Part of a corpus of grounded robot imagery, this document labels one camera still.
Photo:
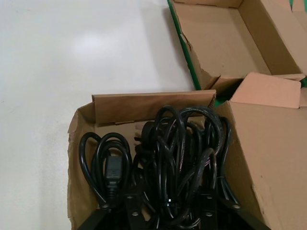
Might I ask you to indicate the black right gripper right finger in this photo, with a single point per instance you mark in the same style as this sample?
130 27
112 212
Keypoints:
216 215

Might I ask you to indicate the open brown cardboard box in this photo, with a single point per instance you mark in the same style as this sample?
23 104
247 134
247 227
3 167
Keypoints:
227 36
144 107

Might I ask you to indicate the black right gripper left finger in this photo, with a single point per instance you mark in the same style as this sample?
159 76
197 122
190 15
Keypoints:
132 203

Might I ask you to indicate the green table cloth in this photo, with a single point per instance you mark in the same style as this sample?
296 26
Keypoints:
193 81

